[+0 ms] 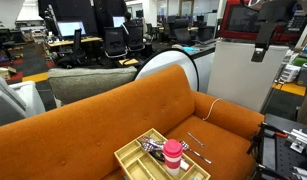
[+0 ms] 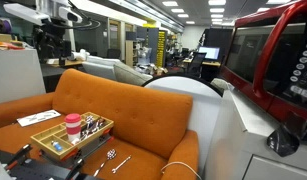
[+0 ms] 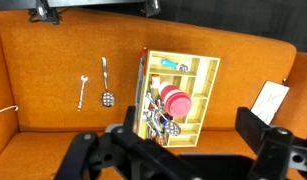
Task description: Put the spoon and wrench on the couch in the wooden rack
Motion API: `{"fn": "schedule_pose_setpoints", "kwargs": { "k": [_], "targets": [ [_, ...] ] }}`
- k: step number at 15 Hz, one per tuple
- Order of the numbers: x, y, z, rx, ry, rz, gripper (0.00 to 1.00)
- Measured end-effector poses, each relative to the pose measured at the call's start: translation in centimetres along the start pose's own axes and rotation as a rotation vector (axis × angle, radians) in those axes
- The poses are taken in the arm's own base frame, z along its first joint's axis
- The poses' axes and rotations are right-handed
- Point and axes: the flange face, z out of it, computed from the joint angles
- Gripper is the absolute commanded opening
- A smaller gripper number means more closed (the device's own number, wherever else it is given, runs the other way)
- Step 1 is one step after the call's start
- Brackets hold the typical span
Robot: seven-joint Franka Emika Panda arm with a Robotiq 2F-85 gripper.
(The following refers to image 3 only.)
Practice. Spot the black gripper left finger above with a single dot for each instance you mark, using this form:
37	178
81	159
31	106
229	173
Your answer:
119	147

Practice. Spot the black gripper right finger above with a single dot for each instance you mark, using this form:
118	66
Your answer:
277	148

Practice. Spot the patterned metal spoon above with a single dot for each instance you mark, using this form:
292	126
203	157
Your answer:
107	97

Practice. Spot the silver combination wrench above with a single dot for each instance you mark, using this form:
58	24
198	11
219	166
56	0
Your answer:
84	79

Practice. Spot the pile of cutlery in rack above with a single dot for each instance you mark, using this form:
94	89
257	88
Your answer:
160	124

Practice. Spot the wooden compartment rack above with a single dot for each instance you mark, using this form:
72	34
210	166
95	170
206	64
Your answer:
198	83

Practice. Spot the orange fabric couch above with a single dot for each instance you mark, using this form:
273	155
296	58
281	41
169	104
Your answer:
41	66

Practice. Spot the white paper sheet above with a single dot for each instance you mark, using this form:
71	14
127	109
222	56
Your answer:
269	100

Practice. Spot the red and white cup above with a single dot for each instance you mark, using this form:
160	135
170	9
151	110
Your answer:
176	102

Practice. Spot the grey plastic tray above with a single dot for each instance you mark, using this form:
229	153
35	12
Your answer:
139	87

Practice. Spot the blue handled tool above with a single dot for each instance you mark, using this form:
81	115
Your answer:
176	66

